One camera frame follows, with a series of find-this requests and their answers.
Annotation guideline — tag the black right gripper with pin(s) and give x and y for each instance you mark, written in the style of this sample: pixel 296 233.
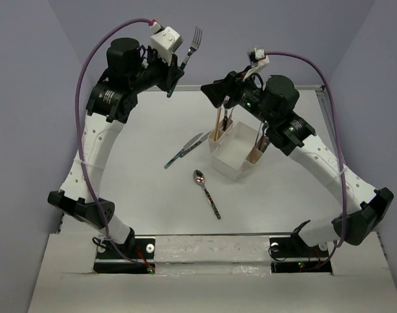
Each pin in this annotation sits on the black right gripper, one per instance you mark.
pixel 232 84

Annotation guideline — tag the teal-handled fork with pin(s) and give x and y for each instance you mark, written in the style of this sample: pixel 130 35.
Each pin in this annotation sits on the teal-handled fork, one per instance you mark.
pixel 195 44

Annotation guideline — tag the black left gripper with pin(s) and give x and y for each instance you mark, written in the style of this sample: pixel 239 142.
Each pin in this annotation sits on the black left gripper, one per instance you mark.
pixel 171 72

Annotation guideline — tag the orange chopstick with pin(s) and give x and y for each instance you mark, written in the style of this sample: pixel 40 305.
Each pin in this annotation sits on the orange chopstick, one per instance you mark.
pixel 218 124

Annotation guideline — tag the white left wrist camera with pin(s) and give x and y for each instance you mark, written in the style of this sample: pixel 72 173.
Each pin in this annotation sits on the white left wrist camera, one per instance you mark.
pixel 166 43

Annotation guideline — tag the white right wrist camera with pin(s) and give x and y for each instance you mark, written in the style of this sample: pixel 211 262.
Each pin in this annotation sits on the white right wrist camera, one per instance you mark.
pixel 258 60

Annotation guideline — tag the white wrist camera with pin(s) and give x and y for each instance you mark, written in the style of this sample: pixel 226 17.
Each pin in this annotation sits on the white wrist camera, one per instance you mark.
pixel 166 43
pixel 258 60

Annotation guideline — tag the white chopstick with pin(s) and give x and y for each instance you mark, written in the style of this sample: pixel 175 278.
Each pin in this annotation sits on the white chopstick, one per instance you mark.
pixel 218 125

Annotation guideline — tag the pink-handled knife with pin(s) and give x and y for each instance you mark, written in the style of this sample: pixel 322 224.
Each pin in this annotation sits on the pink-handled knife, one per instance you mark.
pixel 258 135

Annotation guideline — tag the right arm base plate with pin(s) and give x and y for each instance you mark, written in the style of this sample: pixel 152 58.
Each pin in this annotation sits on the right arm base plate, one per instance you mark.
pixel 292 256

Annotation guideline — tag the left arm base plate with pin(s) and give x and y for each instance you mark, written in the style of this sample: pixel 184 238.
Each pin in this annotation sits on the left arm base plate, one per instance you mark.
pixel 140 260

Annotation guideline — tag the black-handled spoon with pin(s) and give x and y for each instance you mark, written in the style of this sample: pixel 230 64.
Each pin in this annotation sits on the black-handled spoon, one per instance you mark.
pixel 199 179

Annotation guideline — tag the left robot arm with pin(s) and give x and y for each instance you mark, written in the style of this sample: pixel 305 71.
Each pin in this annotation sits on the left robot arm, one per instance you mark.
pixel 132 69

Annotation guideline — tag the black-handled fork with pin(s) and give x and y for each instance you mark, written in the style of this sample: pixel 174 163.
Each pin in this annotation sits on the black-handled fork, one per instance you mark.
pixel 225 120

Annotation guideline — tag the teal-handled knife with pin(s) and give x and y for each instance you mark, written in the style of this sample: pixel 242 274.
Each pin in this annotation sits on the teal-handled knife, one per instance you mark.
pixel 183 149

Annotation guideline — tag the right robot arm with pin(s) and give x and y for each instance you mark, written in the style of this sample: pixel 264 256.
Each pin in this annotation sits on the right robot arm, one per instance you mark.
pixel 363 205

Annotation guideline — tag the white utensil caddy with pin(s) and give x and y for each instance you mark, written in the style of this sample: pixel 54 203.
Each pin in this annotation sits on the white utensil caddy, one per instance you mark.
pixel 233 154

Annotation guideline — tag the pink-handled fork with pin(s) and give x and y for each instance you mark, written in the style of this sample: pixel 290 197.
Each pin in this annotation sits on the pink-handled fork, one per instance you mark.
pixel 229 122

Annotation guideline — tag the black-handled knife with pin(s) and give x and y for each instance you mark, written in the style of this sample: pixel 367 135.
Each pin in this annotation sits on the black-handled knife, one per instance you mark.
pixel 195 144

